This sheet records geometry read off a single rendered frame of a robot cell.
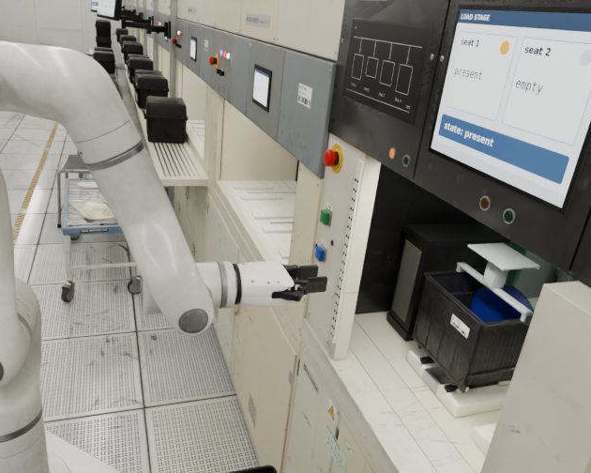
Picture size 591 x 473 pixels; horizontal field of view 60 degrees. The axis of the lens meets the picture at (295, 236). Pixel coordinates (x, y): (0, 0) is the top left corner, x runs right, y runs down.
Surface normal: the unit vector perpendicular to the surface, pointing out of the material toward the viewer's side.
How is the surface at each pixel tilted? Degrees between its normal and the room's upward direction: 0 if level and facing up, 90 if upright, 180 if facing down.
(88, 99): 81
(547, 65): 90
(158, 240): 46
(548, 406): 90
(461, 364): 90
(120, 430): 0
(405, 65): 90
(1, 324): 62
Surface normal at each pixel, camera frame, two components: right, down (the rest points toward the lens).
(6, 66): -0.64, 0.15
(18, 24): 0.32, 0.40
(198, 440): 0.11, -0.92
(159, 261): 0.05, -0.18
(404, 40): -0.94, 0.04
